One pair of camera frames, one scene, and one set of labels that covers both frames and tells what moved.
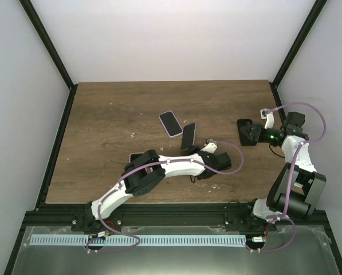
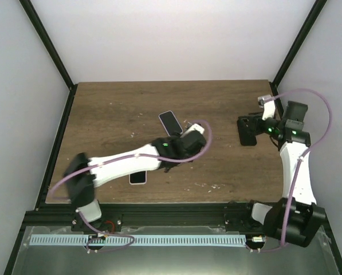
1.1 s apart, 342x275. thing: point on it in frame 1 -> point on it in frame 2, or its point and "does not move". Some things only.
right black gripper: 256,129 -> 257,128
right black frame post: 313,16 does not move
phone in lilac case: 171,124 does not move
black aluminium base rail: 81,215 does not move
